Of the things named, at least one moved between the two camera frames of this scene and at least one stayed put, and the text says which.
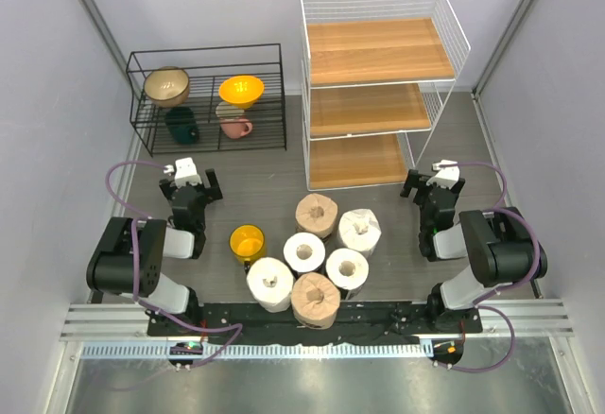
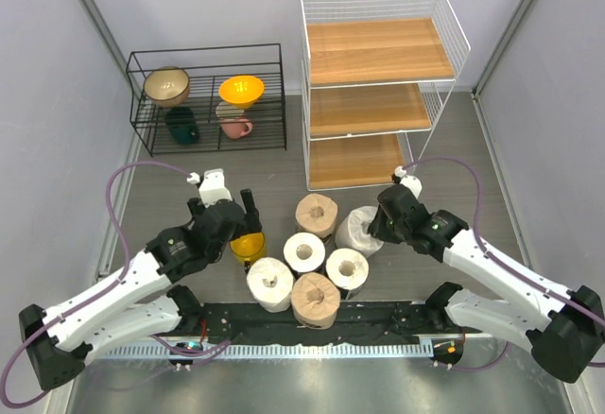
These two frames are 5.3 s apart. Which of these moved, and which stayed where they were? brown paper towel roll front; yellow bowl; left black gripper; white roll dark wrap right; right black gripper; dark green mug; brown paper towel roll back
Moved: right black gripper; left black gripper
Stayed: brown paper towel roll front; dark green mug; white roll dark wrap right; yellow bowl; brown paper towel roll back
